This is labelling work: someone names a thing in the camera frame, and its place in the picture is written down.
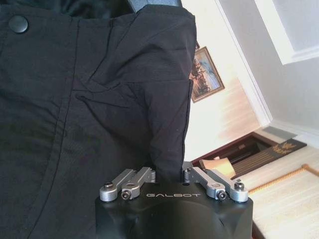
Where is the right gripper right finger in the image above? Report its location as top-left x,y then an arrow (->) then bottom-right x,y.
182,161 -> 249,203

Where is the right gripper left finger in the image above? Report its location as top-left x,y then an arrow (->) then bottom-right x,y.
99,167 -> 157,201

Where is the black jacket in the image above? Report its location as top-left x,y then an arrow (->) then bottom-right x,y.
0,0 -> 197,239

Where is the orange tasselled bed trim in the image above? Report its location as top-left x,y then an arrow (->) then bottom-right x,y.
248,163 -> 319,195

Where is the white bed cover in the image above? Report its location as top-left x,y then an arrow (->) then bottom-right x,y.
240,145 -> 319,239

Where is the tan pillow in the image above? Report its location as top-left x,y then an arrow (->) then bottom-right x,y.
199,157 -> 236,179

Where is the gold framed painting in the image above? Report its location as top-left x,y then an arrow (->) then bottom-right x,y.
189,46 -> 225,104

